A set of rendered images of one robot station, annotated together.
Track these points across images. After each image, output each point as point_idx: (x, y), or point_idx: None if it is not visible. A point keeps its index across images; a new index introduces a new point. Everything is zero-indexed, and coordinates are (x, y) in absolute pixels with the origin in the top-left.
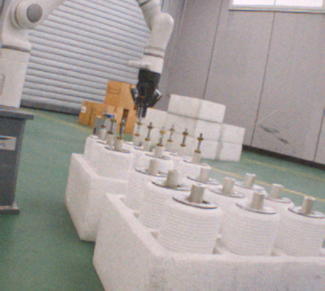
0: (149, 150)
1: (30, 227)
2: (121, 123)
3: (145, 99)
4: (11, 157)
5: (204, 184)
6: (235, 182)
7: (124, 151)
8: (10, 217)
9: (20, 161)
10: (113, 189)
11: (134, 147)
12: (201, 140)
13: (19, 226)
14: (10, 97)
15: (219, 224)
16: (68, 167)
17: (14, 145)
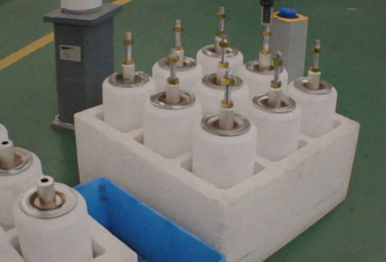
0: (207, 85)
1: (67, 158)
2: (123, 41)
3: None
4: (78, 70)
5: None
6: (54, 185)
7: (118, 84)
8: (74, 141)
9: (311, 62)
10: (93, 138)
11: (209, 74)
12: (222, 82)
13: (57, 154)
14: None
15: None
16: (385, 79)
17: (79, 55)
